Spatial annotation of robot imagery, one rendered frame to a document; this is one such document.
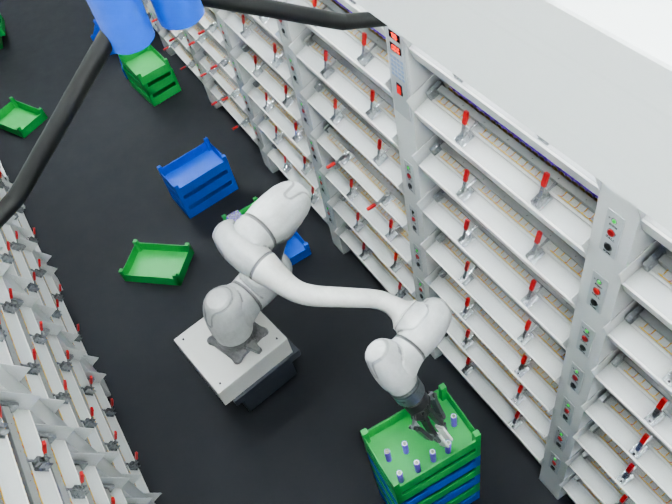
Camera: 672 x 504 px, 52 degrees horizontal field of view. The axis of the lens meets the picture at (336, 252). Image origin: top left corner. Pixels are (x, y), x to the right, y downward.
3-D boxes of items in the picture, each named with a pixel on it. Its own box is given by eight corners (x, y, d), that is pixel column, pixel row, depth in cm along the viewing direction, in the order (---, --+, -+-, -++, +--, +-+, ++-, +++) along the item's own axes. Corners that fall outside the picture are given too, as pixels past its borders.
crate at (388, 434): (396, 496, 202) (393, 487, 196) (363, 440, 214) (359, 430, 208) (481, 445, 207) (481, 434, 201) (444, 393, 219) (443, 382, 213)
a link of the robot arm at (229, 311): (205, 334, 263) (185, 302, 246) (237, 301, 270) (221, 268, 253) (233, 355, 255) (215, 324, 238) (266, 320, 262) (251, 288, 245)
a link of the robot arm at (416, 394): (381, 393, 189) (391, 405, 192) (407, 399, 182) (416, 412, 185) (397, 367, 193) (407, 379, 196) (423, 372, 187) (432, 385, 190)
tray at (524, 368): (555, 418, 208) (545, 409, 196) (432, 289, 243) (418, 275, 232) (605, 372, 206) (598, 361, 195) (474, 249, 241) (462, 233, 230)
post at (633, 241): (557, 500, 240) (672, 107, 102) (538, 478, 245) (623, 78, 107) (600, 467, 244) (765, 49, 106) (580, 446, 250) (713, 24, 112)
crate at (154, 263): (124, 281, 333) (118, 271, 327) (139, 248, 345) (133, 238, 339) (181, 286, 326) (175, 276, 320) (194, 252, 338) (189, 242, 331)
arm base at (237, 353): (244, 371, 257) (240, 364, 252) (205, 342, 268) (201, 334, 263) (277, 336, 264) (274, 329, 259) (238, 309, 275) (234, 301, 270)
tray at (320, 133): (413, 238, 233) (402, 227, 226) (321, 145, 269) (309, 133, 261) (456, 197, 232) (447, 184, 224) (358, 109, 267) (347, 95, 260)
